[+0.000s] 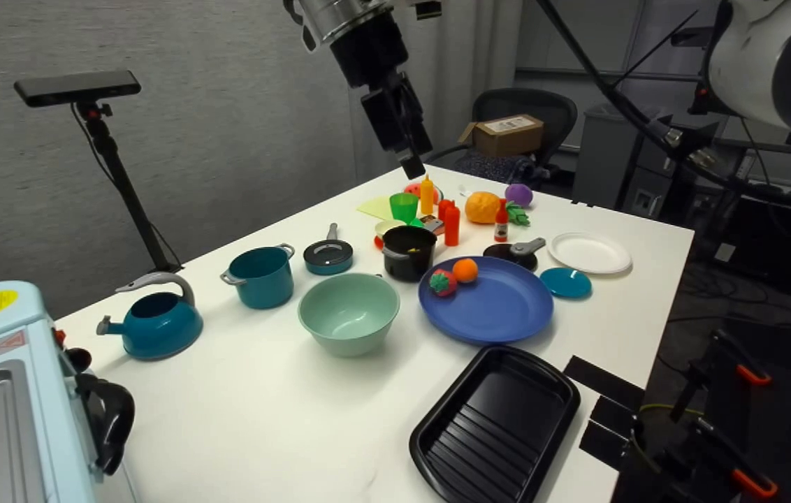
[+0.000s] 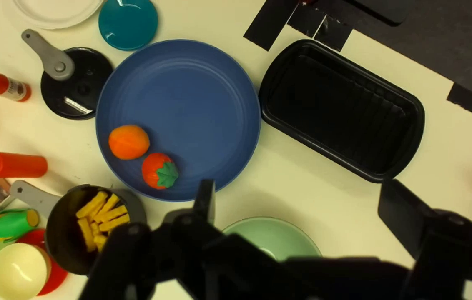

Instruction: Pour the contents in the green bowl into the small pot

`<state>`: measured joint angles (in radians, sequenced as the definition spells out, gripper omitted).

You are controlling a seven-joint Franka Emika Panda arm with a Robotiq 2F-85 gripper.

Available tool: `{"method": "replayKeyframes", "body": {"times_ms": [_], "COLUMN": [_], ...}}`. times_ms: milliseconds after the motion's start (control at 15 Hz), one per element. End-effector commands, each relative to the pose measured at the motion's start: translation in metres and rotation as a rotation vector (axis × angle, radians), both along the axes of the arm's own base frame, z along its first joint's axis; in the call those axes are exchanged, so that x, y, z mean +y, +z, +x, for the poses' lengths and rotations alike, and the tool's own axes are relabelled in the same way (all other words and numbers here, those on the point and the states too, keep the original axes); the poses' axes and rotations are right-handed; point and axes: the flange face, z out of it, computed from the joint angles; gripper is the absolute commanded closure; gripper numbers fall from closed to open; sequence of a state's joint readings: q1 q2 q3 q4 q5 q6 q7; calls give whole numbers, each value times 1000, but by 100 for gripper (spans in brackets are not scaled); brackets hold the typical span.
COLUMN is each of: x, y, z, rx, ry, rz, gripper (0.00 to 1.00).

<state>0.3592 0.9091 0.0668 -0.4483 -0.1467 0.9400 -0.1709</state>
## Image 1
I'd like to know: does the teal small bowl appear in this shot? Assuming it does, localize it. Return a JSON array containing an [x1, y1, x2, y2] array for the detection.
[[536, 265, 594, 301]]

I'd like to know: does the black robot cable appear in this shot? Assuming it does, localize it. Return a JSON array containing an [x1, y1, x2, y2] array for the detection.
[[536, 0, 791, 206]]

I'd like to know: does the light blue toy oven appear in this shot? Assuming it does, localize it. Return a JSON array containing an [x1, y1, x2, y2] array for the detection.
[[0, 279, 104, 503]]

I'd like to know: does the red green toy fruit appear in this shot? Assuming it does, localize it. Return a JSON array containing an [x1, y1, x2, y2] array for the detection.
[[427, 268, 462, 301]]

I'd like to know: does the small teal frying pan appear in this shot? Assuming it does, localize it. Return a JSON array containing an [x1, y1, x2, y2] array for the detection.
[[301, 220, 358, 279]]

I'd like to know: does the tall red ketchup bottle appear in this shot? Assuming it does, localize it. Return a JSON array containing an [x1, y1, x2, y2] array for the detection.
[[435, 199, 464, 250]]

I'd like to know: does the yellow mustard bottle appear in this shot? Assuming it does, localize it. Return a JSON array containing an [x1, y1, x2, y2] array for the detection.
[[417, 174, 439, 220]]

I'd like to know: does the yellow-green mat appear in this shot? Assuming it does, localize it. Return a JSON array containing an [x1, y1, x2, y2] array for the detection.
[[355, 194, 396, 225]]

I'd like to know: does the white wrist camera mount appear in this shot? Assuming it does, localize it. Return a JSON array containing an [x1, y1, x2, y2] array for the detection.
[[281, 0, 320, 50]]

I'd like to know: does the small red sauce bottle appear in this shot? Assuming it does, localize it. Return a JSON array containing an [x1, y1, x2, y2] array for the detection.
[[491, 199, 512, 250]]

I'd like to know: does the cardboard box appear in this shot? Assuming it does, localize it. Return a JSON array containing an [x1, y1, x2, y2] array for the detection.
[[455, 113, 548, 163]]

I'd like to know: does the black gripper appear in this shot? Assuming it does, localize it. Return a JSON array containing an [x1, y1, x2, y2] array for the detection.
[[330, 12, 435, 181]]

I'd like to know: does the grey computer tower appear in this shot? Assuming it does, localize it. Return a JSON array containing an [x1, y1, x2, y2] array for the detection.
[[569, 102, 684, 220]]

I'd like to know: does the black bar camera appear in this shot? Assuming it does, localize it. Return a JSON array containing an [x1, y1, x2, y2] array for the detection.
[[10, 71, 143, 110]]

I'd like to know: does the teal toy kettle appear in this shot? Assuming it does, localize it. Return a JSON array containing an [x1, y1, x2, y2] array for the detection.
[[95, 271, 207, 363]]

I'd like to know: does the black tape strip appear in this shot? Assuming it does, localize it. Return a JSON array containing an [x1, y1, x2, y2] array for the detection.
[[561, 356, 643, 406], [579, 420, 634, 470], [590, 394, 639, 440]]

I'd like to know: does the black baking tray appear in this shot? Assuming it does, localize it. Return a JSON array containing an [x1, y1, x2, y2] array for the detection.
[[407, 345, 583, 503]]

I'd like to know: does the toy pineapple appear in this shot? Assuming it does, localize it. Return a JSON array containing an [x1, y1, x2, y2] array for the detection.
[[464, 191, 505, 230]]

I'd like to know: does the black clamp orange handle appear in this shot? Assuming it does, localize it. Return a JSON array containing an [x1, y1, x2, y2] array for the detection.
[[671, 331, 777, 422], [681, 417, 783, 503]]

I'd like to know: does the small black pot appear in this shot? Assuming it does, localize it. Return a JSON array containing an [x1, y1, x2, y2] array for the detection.
[[381, 225, 439, 286]]

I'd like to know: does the mint green bowl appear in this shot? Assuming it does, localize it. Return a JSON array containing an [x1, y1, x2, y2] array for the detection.
[[297, 271, 403, 361]]

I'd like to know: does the orange toy fruit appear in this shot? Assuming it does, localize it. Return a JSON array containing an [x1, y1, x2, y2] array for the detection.
[[449, 257, 481, 286]]

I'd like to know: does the green plastic cup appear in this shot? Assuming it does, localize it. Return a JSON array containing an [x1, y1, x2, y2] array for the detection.
[[386, 191, 421, 227]]

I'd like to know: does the black camera tripod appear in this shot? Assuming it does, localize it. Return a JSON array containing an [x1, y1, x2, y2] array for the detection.
[[69, 99, 184, 275]]

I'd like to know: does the purple toy vegetable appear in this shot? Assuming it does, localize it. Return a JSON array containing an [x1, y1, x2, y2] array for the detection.
[[502, 181, 536, 209]]

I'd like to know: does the teal pot with handles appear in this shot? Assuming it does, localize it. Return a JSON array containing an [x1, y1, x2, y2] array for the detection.
[[218, 243, 300, 313]]

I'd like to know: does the blue plate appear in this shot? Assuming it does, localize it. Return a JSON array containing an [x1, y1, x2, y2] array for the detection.
[[417, 255, 555, 350]]

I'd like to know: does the white plate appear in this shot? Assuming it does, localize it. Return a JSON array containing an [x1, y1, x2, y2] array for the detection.
[[545, 230, 634, 279]]

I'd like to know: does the black rounded object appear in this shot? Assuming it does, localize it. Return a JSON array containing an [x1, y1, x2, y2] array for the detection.
[[73, 371, 137, 480]]

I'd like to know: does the black pan grey handle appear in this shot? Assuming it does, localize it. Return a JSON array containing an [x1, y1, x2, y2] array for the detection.
[[481, 236, 550, 275]]

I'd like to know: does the black office chair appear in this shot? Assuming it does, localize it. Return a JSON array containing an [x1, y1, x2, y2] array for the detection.
[[469, 88, 582, 184]]

